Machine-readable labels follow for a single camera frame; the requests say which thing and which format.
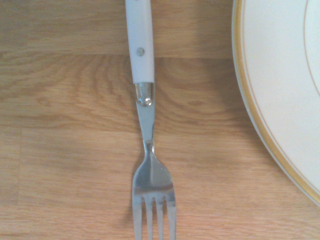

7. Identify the white gold rimmed plate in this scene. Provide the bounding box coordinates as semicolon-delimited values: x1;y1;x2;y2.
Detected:
231;0;320;205

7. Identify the white handled metal fork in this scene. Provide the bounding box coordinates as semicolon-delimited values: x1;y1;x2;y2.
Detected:
124;0;177;240

